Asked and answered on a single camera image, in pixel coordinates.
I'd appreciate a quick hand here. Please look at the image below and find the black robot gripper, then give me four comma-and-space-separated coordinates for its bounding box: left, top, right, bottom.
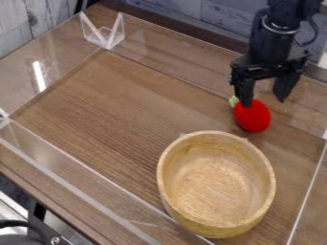
229, 51, 310, 107

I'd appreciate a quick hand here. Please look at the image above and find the red plush strawberry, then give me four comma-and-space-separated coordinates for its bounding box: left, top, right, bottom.
229, 96, 273, 133

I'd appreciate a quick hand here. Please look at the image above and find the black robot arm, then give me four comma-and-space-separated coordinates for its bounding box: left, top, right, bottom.
230, 0, 323, 107

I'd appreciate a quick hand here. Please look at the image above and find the oval wooden bowl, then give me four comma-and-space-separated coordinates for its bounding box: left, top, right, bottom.
157, 130, 278, 238

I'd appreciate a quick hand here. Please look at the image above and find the clear acrylic corner bracket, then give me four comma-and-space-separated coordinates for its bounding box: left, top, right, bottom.
79, 12, 126, 50

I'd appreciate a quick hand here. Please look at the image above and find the clear acrylic enclosure wall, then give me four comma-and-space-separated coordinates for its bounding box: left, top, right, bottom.
0, 110, 214, 245

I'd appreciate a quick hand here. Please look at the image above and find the black metal table bracket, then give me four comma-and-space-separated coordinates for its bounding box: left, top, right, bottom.
27, 202, 74, 245

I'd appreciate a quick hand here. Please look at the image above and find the black cable under table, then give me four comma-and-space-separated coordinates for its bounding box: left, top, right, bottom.
0, 219, 31, 245

